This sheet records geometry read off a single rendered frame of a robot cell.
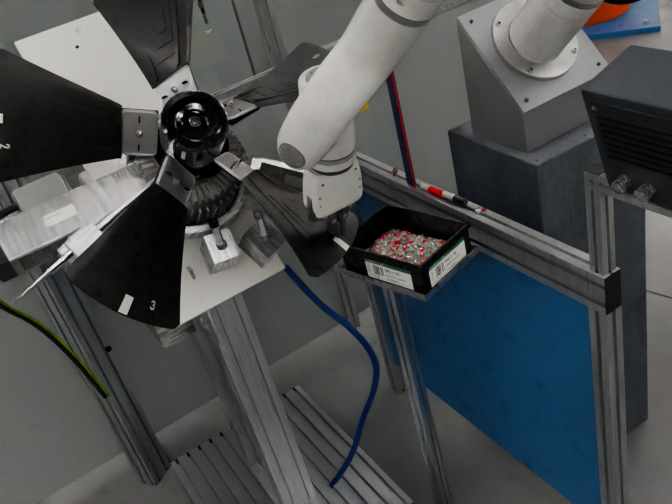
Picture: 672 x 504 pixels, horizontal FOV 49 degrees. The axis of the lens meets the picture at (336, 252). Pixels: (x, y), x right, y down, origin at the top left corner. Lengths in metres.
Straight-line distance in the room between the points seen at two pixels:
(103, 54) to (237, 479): 1.23
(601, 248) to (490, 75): 0.48
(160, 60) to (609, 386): 1.04
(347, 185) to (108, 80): 0.64
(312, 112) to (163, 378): 1.53
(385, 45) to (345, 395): 1.62
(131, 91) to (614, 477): 1.29
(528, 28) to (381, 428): 1.29
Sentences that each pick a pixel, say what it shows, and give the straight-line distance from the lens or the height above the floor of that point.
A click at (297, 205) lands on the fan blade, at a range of 1.38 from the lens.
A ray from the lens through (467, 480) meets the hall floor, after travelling 2.16.
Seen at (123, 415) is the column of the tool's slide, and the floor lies 0.29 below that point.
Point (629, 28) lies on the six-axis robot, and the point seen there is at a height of 0.03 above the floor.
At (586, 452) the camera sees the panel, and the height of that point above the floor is 0.34.
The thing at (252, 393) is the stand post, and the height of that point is 0.51.
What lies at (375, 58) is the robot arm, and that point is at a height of 1.34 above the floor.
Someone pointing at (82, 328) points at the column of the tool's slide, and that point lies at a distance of 2.11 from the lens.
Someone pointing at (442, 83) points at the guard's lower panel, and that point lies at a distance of 2.62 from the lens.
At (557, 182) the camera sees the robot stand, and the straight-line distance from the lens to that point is 1.61.
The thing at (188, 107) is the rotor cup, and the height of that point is 1.24.
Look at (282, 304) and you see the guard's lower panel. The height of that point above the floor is 0.25.
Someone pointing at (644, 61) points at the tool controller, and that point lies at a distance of 1.12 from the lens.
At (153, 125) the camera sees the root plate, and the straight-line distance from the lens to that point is 1.40.
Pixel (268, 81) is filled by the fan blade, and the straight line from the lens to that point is 1.50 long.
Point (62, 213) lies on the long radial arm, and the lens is 1.46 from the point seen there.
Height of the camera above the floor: 1.65
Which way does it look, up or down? 31 degrees down
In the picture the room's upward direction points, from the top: 16 degrees counter-clockwise
